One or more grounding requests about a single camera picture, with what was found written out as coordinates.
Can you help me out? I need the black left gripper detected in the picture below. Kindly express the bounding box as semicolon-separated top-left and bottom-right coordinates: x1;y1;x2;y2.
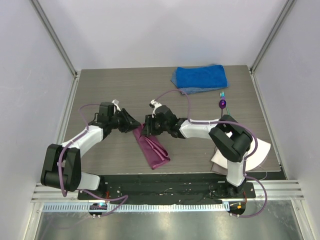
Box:
109;108;141;133

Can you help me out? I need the magenta satin napkin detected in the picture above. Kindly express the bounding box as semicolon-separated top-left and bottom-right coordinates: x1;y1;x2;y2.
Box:
133;124;171;170

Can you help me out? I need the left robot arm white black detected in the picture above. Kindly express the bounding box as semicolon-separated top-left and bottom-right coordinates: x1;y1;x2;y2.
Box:
40;100;141;200

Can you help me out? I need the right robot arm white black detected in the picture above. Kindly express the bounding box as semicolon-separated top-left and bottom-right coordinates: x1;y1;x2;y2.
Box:
141;105;257;198

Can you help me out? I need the blue striped cloth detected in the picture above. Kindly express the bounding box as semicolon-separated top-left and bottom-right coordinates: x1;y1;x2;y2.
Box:
170;63;231;96

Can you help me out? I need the white folded cloth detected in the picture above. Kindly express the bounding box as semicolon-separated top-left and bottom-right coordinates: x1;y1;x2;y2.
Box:
211;138;271;171

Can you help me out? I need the iridescent purple spoon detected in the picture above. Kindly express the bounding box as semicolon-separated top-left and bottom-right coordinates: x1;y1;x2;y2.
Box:
218;99;227;117

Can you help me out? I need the iridescent fork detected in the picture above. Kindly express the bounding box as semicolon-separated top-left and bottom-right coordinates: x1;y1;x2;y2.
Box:
218;91;230;115

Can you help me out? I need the blue terry towel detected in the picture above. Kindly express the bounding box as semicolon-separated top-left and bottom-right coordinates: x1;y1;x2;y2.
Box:
175;64;229;89

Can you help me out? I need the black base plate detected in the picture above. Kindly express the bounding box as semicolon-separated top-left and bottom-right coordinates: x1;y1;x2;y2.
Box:
77;172;257;204

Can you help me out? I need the white slotted cable duct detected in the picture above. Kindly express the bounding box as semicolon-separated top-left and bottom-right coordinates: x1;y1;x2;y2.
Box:
42;201;230;213

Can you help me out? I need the aluminium frame post left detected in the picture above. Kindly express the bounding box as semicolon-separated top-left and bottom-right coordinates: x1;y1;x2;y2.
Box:
29;0;77;78

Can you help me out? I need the aluminium frame post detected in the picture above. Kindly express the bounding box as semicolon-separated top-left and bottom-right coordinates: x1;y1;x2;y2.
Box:
29;0;77;78
249;0;297;74

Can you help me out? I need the aluminium front rail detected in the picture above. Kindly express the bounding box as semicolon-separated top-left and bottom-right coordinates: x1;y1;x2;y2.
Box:
31;180;305;203

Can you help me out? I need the aluminium frame post right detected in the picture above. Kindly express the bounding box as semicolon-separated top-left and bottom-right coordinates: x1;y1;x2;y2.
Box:
249;0;297;74

